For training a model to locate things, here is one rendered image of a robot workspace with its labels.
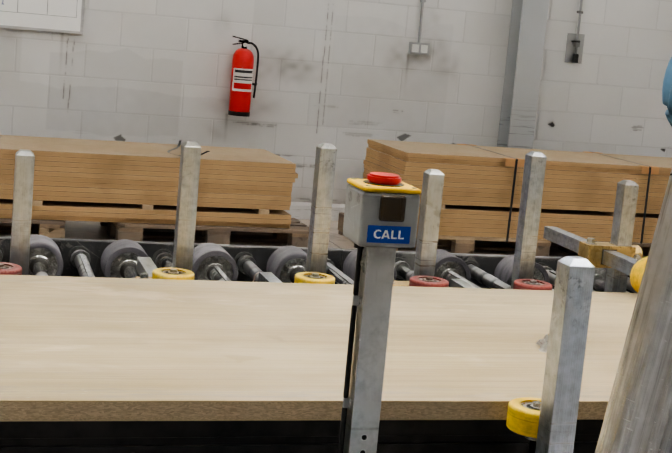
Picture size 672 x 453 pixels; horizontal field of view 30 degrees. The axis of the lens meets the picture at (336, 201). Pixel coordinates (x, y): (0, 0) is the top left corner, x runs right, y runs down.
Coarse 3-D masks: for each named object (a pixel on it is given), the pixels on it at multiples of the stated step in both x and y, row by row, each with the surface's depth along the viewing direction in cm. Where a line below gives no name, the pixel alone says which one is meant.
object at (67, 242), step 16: (0, 240) 292; (64, 240) 296; (80, 240) 298; (96, 240) 299; (112, 240) 301; (64, 256) 297; (96, 256) 299; (256, 256) 310; (336, 256) 316; (400, 256) 320; (464, 256) 325; (480, 256) 327; (496, 256) 328; (544, 256) 334; (64, 272) 298; (96, 272) 300; (240, 272) 310
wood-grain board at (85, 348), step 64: (0, 320) 194; (64, 320) 198; (128, 320) 201; (192, 320) 205; (256, 320) 209; (320, 320) 213; (448, 320) 222; (512, 320) 226; (0, 384) 162; (64, 384) 165; (128, 384) 167; (192, 384) 170; (256, 384) 172; (320, 384) 175; (384, 384) 178; (448, 384) 181; (512, 384) 184
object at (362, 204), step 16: (352, 192) 146; (368, 192) 142; (384, 192) 143; (400, 192) 143; (416, 192) 144; (352, 208) 146; (368, 208) 143; (416, 208) 144; (352, 224) 146; (368, 224) 143; (384, 224) 143; (400, 224) 144; (416, 224) 145; (352, 240) 145
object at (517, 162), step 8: (464, 144) 867; (472, 144) 873; (592, 152) 897; (512, 160) 795; (520, 160) 796; (648, 168) 826; (656, 168) 827; (648, 176) 826; (648, 184) 827; (512, 192) 798; (512, 200) 799
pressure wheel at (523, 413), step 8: (512, 400) 174; (520, 400) 174; (528, 400) 174; (536, 400) 175; (512, 408) 171; (520, 408) 170; (528, 408) 170; (536, 408) 171; (512, 416) 171; (520, 416) 170; (528, 416) 169; (536, 416) 168; (512, 424) 171; (520, 424) 170; (528, 424) 169; (536, 424) 169; (520, 432) 170; (528, 432) 169; (536, 432) 169; (536, 440) 172; (528, 448) 173
